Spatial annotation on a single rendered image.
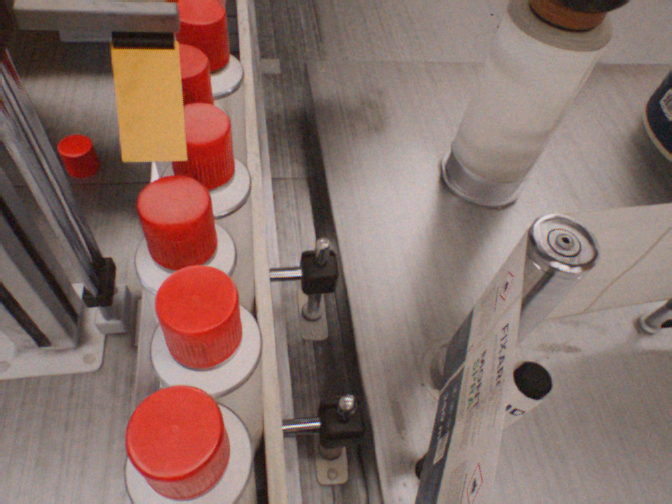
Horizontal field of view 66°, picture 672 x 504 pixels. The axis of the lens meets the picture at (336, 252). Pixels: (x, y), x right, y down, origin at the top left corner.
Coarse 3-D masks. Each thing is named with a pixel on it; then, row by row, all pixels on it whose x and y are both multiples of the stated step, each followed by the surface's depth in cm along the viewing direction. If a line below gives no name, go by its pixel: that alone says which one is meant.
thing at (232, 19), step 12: (216, 0) 69; (228, 0) 69; (228, 12) 67; (228, 24) 66; (228, 36) 64; (264, 444) 37; (264, 456) 37; (264, 468) 36; (264, 480) 36; (264, 492) 35
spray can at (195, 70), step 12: (180, 48) 29; (192, 48) 29; (180, 60) 29; (192, 60) 29; (204, 60) 29; (192, 72) 28; (204, 72) 29; (192, 84) 28; (204, 84) 29; (192, 96) 29; (204, 96) 30
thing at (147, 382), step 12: (156, 168) 40; (144, 300) 34; (144, 312) 33; (144, 324) 33; (156, 324) 33; (144, 336) 32; (144, 348) 32; (144, 360) 31; (144, 372) 31; (144, 384) 31; (156, 384) 31; (144, 396) 30
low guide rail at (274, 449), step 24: (240, 0) 63; (240, 24) 60; (240, 48) 58; (264, 216) 45; (264, 240) 43; (264, 264) 42; (264, 288) 41; (264, 312) 39; (264, 336) 38; (264, 360) 37; (264, 384) 36; (264, 408) 35; (264, 432) 34
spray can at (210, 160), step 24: (192, 120) 26; (216, 120) 26; (192, 144) 25; (216, 144) 26; (168, 168) 30; (192, 168) 27; (216, 168) 27; (240, 168) 30; (216, 192) 28; (240, 192) 29; (216, 216) 29; (240, 216) 30; (240, 240) 32; (240, 264) 34; (240, 288) 36
